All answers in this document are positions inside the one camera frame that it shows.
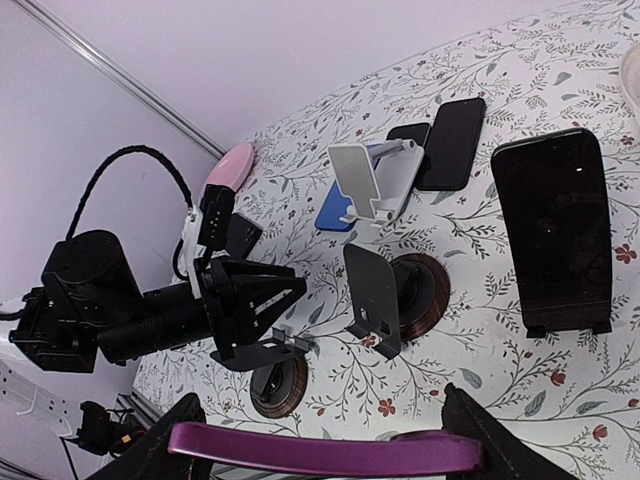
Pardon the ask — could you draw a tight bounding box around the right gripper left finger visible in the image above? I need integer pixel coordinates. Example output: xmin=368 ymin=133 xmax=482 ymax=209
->
xmin=92 ymin=393 xmax=213 ymax=480

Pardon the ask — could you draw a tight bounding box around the black round base stand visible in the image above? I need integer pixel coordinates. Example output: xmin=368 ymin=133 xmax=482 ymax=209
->
xmin=209 ymin=327 xmax=312 ymax=418

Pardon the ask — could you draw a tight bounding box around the left aluminium frame post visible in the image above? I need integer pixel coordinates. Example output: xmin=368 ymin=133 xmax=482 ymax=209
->
xmin=13 ymin=0 xmax=225 ymax=159

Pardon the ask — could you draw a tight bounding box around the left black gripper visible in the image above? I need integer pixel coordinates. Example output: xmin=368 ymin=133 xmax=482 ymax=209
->
xmin=10 ymin=230 xmax=307 ymax=373

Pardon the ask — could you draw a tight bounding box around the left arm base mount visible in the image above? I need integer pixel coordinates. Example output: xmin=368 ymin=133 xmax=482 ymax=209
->
xmin=71 ymin=401 xmax=148 ymax=458

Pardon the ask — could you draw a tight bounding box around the white grey phone stand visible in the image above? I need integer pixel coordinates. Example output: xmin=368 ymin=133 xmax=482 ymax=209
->
xmin=328 ymin=139 xmax=424 ymax=228

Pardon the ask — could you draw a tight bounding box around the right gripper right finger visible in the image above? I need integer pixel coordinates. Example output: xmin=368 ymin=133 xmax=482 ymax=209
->
xmin=442 ymin=383 xmax=575 ymax=480

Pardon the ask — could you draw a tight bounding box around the black phone front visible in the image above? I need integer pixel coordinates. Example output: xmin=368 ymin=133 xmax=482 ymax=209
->
xmin=490 ymin=128 xmax=612 ymax=310

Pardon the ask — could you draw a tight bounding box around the black upright phone stand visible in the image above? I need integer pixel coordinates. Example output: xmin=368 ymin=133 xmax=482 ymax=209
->
xmin=343 ymin=244 xmax=451 ymax=360

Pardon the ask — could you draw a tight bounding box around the pink plate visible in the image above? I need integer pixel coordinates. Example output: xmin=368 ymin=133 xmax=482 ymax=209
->
xmin=197 ymin=142 xmax=255 ymax=212

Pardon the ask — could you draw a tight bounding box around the blue phone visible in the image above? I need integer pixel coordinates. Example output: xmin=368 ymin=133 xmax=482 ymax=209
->
xmin=315 ymin=143 xmax=383 ymax=232

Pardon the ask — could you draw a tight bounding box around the black phone teal edge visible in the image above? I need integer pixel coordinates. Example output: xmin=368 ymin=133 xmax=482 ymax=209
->
xmin=386 ymin=122 xmax=431 ymax=147

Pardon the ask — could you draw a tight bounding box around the pink phone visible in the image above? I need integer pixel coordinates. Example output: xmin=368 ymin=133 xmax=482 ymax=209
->
xmin=167 ymin=422 xmax=484 ymax=478

